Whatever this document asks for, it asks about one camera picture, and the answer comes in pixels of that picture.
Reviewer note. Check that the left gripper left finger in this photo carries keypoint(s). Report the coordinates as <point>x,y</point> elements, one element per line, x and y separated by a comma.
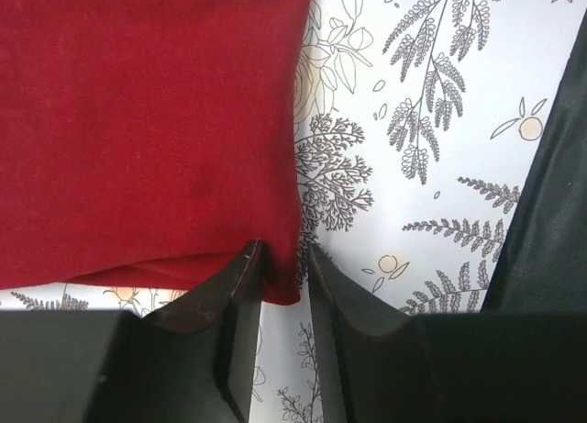
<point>192,360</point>

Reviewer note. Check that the red t shirt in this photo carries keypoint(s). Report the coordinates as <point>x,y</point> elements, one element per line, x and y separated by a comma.
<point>145,142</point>

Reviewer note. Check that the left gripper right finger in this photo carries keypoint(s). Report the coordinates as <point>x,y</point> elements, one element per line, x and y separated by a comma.
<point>378,364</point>

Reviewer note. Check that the floral table mat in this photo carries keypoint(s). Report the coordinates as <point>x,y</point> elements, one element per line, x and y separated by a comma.
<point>415,124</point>

